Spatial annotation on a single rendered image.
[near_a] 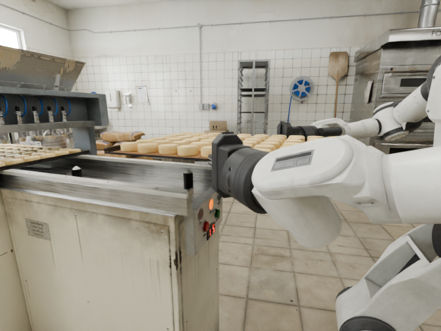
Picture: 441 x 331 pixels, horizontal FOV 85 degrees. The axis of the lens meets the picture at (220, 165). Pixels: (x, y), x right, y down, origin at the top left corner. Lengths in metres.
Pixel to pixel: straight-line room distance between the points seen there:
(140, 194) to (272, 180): 0.49
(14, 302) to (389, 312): 1.25
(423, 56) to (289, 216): 3.90
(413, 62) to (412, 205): 3.84
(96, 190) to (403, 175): 0.72
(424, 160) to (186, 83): 4.76
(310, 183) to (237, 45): 4.61
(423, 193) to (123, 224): 0.67
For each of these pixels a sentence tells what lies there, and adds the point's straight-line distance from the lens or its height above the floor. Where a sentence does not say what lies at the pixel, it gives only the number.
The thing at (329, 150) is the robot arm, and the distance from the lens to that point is 0.26.
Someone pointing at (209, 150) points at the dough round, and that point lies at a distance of 0.53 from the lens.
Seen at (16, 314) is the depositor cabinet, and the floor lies 0.34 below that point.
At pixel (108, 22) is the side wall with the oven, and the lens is 5.80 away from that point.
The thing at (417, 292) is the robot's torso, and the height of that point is 0.70.
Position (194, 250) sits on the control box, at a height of 0.72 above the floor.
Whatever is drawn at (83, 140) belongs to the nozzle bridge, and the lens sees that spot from 1.52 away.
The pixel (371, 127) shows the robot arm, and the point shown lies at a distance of 1.09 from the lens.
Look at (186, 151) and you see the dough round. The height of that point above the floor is 1.01.
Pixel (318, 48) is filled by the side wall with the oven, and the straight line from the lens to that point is 4.80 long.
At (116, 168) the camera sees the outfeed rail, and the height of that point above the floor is 0.86.
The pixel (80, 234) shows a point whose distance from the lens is 0.89.
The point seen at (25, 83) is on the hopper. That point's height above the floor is 1.21.
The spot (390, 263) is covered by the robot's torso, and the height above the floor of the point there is 0.70.
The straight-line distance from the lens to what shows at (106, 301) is 0.96.
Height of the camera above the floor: 1.11
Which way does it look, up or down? 13 degrees down
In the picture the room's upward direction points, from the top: straight up
